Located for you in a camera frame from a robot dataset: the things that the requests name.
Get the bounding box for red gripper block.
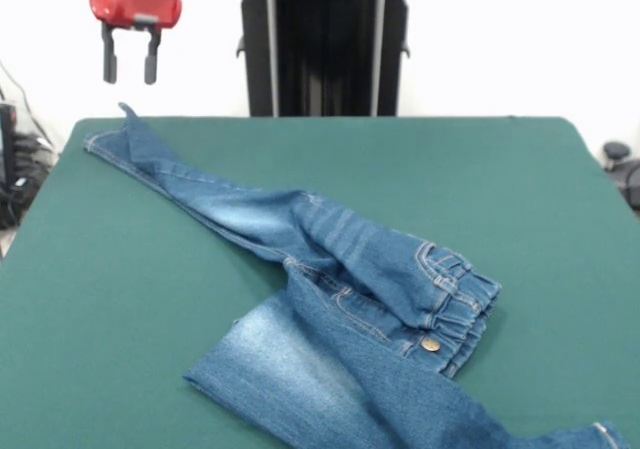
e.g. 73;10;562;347
88;0;184;86

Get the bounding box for dark green table cloth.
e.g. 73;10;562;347
0;115;640;449

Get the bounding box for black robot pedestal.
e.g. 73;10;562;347
219;0;434;119

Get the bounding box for blue denim jeans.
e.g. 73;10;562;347
82;101;631;449

